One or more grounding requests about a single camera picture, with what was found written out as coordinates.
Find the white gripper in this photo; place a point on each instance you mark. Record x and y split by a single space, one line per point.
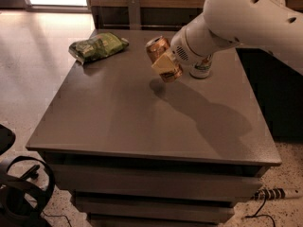
180 49

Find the orange soda can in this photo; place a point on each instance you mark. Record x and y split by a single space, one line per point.
155 48

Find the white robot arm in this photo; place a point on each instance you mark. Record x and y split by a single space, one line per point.
265 24

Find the white green soda can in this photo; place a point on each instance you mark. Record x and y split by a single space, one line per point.
201 70

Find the green chip bag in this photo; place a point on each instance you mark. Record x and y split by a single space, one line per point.
97 48

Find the grey drawer cabinet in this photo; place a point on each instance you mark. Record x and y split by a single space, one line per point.
135 151

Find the white power strip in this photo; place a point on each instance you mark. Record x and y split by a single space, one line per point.
277 194

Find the black office chair base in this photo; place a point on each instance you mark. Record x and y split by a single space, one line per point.
22 203

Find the left metal shelf bracket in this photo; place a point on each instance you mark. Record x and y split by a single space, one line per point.
134 14

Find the wooden wall counter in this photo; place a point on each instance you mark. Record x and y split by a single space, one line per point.
161 14

